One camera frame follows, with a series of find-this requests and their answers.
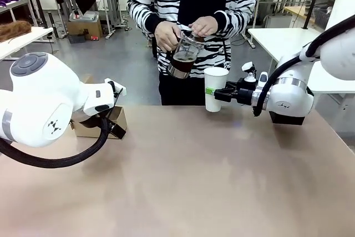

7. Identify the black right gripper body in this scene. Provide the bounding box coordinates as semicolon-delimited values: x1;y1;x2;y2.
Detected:
235;77;257;107

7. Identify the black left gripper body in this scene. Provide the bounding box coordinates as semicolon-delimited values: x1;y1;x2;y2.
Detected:
79;106;112;129

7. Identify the brown cardboard cup carrier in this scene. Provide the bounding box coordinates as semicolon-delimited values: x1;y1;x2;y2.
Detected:
70;73;128;140

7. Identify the white paper cup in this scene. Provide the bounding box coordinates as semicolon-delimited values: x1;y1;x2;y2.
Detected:
204;67;230;113

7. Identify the glass coffee press pitcher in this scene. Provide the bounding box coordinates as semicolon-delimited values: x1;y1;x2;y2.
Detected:
166;24;206;79

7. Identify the person's left forearm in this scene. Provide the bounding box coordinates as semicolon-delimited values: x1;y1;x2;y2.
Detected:
215;6;257;38

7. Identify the person's right forearm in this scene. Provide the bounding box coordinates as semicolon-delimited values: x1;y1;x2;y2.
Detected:
126;1;167;37

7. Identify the person's left hand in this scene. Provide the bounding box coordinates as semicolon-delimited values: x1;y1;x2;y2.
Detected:
190;16;219;38

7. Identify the person's right hand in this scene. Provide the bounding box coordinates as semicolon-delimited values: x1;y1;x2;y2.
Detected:
154;20;181;54

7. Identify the large white work table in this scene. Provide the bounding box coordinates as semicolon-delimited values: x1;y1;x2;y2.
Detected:
247;27;355;95

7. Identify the white storage bin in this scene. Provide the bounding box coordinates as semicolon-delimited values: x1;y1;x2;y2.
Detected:
265;13;293;29

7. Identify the small black floor case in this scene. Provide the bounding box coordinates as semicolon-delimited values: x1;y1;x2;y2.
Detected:
68;34;85;44

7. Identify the cardboard floor box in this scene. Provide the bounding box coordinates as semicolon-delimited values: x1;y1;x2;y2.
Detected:
67;17;103;41

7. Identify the wooden top table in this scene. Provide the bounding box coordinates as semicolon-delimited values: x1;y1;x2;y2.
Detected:
283;6;316;24

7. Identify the white side table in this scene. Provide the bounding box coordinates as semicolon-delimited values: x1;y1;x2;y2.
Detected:
0;27;54;60

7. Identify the grey plastic tray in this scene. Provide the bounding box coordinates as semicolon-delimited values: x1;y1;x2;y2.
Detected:
68;10;100;23

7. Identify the dark mesh basket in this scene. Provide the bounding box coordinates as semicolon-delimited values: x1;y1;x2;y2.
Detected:
312;6;333;27

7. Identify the brown furry item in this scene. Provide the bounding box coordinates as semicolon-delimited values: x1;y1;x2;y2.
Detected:
0;19;32;43

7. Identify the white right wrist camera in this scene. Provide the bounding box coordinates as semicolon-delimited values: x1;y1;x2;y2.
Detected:
241;62;268;88

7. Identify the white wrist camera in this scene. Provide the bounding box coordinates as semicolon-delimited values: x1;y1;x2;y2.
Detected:
104;78;128;96
241;62;268;88

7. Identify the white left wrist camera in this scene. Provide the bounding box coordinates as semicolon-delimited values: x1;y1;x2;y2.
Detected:
104;78;128;96

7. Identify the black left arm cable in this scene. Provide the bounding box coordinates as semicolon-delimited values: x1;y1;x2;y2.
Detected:
0;81;118;169

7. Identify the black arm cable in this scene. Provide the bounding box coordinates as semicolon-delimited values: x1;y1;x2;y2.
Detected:
251;14;355;118
0;81;118;169

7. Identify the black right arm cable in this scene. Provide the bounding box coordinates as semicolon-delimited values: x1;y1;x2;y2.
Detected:
251;14;355;118

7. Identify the short black post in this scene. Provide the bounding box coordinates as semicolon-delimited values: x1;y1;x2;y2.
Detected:
47;11;59;38

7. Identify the grey metal frame table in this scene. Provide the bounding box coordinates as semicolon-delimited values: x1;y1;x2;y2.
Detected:
59;0;124;39

